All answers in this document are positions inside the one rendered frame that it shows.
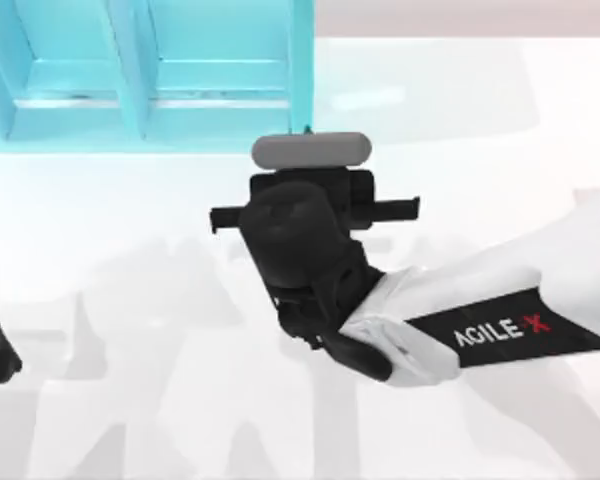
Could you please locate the pale grey rounded box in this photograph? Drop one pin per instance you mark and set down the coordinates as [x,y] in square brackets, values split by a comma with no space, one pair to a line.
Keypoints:
[310,150]

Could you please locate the light blue rack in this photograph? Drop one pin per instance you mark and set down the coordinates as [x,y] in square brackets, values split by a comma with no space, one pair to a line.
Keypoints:
[190,75]

